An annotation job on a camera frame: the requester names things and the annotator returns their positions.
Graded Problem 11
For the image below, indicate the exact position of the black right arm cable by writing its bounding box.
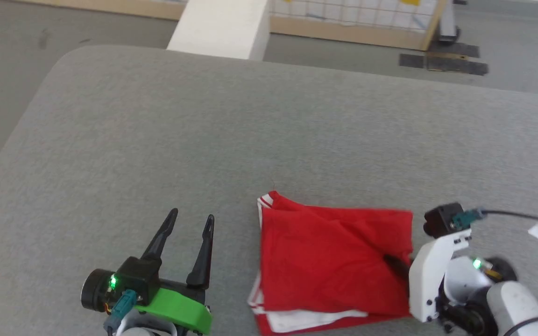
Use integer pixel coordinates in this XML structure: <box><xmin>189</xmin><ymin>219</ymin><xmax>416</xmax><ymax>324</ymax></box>
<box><xmin>453</xmin><ymin>208</ymin><xmax>538</xmax><ymax>230</ymax></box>

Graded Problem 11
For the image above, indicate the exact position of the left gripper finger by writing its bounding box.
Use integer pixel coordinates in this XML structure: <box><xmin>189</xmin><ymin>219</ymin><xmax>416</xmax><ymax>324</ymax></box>
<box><xmin>140</xmin><ymin>208</ymin><xmax>179</xmax><ymax>263</ymax></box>
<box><xmin>185</xmin><ymin>214</ymin><xmax>215</xmax><ymax>287</ymax></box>

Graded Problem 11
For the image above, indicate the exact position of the light wooden board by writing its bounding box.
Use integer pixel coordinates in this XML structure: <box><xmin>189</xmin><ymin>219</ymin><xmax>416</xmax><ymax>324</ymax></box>
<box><xmin>17</xmin><ymin>0</ymin><xmax>188</xmax><ymax>21</ymax></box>

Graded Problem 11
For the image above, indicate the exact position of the wooden framed wire grid panel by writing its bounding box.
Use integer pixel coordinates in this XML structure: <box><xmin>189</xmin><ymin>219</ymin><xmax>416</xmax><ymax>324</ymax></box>
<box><xmin>269</xmin><ymin>0</ymin><xmax>450</xmax><ymax>51</ymax></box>

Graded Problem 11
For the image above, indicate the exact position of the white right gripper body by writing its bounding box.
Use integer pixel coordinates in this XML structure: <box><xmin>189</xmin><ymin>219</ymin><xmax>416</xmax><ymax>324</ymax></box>
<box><xmin>409</xmin><ymin>228</ymin><xmax>473</xmax><ymax>324</ymax></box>

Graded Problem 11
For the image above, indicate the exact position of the red garment with white trim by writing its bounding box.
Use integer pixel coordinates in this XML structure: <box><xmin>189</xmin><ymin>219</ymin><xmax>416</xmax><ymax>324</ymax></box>
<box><xmin>248</xmin><ymin>190</ymin><xmax>415</xmax><ymax>336</ymax></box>

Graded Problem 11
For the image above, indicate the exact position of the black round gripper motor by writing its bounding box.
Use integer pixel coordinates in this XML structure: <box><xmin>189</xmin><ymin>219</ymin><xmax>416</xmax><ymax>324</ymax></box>
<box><xmin>483</xmin><ymin>256</ymin><xmax>518</xmax><ymax>286</ymax></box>
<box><xmin>80</xmin><ymin>268</ymin><xmax>116</xmax><ymax>313</ymax></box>

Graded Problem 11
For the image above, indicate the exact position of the white rectangular block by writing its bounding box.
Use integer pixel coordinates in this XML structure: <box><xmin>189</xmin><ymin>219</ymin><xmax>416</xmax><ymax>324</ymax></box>
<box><xmin>166</xmin><ymin>0</ymin><xmax>271</xmax><ymax>62</ymax></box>

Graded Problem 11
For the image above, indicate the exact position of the black round left gripper motor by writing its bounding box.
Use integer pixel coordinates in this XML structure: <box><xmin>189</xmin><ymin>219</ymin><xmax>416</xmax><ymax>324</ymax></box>
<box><xmin>80</xmin><ymin>268</ymin><xmax>116</xmax><ymax>313</ymax></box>

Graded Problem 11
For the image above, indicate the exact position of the black round right gripper motor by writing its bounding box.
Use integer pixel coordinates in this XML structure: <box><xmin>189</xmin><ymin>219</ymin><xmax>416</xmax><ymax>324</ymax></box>
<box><xmin>483</xmin><ymin>256</ymin><xmax>518</xmax><ymax>286</ymax></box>

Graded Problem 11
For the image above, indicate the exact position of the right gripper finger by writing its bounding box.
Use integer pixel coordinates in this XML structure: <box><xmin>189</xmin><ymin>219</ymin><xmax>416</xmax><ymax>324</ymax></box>
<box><xmin>383</xmin><ymin>254</ymin><xmax>411</xmax><ymax>282</ymax></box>

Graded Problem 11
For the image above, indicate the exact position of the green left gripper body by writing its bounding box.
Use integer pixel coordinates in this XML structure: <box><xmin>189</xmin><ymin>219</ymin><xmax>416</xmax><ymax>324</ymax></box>
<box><xmin>135</xmin><ymin>279</ymin><xmax>213</xmax><ymax>335</ymax></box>

